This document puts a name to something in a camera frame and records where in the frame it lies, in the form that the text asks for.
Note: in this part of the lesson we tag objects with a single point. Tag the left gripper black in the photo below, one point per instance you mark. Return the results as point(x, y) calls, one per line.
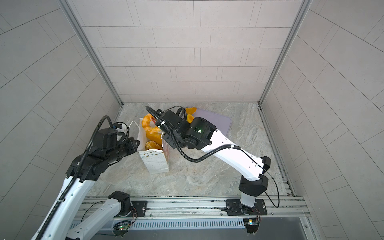
point(130, 142)

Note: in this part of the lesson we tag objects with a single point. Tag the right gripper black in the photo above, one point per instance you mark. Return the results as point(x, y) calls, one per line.
point(167, 140)

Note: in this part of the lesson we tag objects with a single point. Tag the aluminium mounting rail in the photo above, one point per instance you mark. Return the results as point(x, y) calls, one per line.
point(156, 208)

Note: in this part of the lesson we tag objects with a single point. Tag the right circuit board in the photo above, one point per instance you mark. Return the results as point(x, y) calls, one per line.
point(251, 225)

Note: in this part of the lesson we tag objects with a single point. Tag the orange bread top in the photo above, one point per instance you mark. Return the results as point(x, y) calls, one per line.
point(191, 110)

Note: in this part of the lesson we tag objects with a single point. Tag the striped long bread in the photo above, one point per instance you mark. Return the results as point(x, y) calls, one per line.
point(152, 145)

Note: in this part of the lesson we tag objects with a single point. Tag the left circuit board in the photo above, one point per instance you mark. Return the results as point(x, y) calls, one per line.
point(122, 226)

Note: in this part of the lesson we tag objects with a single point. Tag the ring shaped donut bread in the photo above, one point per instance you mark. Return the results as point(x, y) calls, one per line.
point(152, 133)

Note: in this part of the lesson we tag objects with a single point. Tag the yellow orange oval bread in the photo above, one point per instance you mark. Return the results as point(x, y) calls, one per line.
point(190, 118)

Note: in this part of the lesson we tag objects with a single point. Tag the lilac plastic tray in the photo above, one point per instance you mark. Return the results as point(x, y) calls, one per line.
point(221, 122)

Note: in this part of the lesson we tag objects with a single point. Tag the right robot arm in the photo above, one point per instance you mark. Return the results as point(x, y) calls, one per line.
point(200, 139)

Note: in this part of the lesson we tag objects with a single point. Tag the white cartoon paper bag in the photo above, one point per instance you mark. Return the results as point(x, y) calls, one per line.
point(156, 161)

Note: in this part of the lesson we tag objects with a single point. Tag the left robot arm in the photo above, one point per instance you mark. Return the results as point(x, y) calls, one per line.
point(84, 171)

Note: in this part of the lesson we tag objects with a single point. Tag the circuit board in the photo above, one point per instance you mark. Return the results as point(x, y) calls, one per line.
point(251, 225)
point(122, 226)

